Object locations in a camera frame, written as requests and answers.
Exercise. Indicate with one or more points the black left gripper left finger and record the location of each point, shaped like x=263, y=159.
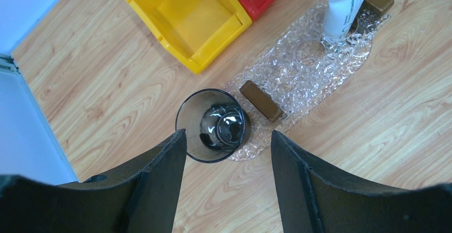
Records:
x=140, y=195

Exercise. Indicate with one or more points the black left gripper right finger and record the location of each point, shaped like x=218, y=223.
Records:
x=316, y=196

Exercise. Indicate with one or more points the clear textured toiletry holder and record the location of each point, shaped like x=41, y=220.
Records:
x=305, y=66

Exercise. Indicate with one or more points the white toothpaste tube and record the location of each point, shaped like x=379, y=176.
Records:
x=339, y=17

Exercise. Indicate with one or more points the clear textured glass tray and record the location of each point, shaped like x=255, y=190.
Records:
x=261, y=133

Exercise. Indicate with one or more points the yellow plastic bin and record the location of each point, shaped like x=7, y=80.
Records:
x=195, y=32

